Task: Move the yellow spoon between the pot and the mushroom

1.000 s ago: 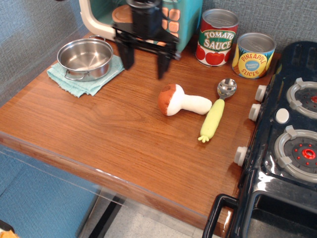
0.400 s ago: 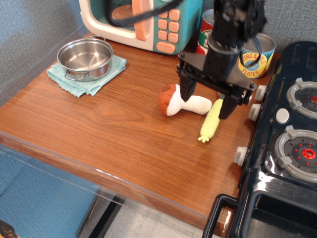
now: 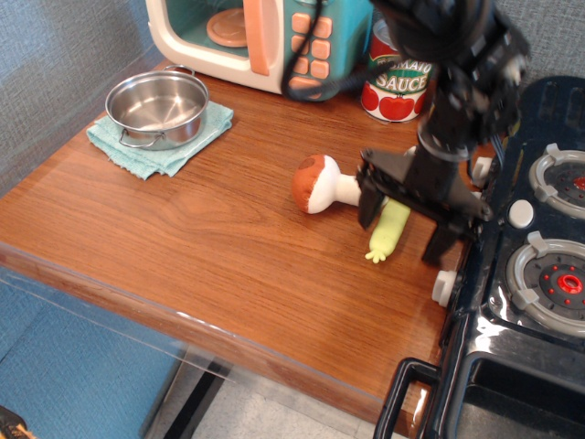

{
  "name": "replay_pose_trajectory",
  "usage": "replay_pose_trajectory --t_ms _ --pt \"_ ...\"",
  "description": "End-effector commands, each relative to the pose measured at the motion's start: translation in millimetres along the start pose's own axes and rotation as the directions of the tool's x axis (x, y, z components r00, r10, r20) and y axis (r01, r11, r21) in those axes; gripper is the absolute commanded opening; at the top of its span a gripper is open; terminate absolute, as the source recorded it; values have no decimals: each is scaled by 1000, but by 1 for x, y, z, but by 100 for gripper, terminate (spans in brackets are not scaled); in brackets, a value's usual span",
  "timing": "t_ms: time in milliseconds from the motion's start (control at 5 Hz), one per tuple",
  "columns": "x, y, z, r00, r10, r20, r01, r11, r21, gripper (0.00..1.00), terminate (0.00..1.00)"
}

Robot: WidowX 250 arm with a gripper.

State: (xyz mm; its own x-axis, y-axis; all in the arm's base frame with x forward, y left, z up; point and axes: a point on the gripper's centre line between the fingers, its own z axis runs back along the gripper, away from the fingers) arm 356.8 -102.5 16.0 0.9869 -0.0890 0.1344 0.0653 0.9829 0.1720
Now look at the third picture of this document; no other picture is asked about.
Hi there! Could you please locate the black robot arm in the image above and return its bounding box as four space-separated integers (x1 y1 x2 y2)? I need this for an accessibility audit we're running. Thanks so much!
356 1 529 264

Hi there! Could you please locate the orange object at corner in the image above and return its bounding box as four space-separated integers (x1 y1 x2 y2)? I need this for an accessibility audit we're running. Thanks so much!
0 406 36 439

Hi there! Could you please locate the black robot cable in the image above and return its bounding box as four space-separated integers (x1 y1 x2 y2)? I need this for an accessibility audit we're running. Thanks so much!
280 0 394 102

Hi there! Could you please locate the teal toy microwave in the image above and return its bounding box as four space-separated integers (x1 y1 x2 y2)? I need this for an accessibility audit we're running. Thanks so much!
146 1 374 93

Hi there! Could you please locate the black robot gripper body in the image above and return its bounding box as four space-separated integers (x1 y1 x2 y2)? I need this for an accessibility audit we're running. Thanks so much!
356 145 494 226

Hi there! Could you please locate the yellow handled metal spoon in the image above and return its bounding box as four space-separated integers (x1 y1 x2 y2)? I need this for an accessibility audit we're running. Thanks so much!
365 200 410 263

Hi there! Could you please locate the small steel pot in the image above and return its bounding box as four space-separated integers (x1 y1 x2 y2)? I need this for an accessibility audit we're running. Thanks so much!
105 68 210 151

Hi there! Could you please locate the plush toy mushroom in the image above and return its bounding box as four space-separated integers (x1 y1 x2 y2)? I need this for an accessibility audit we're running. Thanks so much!
292 155 361 214

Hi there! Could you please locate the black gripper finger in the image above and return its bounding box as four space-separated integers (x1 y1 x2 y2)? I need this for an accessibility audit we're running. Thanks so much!
422 220 473 265
357 182 387 230

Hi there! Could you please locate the teal folded cloth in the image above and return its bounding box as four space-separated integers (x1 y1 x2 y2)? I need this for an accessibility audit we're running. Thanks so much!
86 102 234 180

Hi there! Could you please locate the tomato sauce can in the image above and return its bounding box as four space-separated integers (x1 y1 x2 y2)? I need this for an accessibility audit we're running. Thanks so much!
361 19 434 123

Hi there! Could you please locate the black toy stove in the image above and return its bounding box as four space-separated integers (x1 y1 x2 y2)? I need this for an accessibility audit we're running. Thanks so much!
375 76 584 438

